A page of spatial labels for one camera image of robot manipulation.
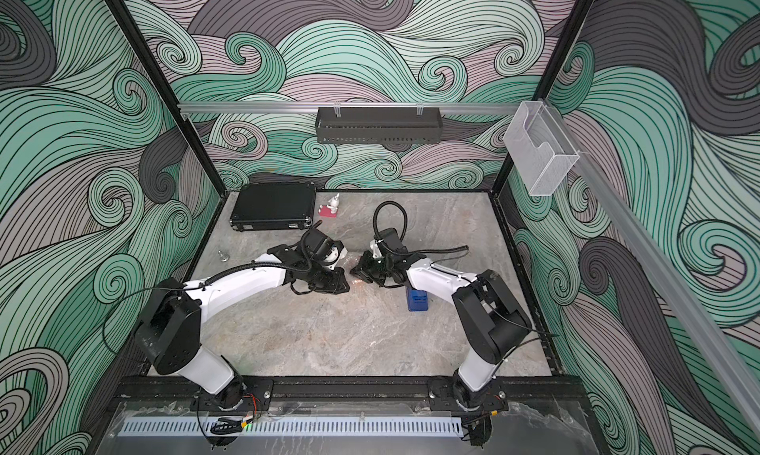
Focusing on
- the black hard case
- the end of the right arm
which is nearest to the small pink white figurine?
the black hard case

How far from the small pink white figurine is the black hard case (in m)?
0.04

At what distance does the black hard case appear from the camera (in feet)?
Answer: 3.49

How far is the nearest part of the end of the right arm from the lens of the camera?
2.21 feet

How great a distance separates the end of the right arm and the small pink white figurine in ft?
1.13

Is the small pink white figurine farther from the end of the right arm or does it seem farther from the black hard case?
the end of the right arm

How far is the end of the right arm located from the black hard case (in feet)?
1.21

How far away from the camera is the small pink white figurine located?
110 centimetres
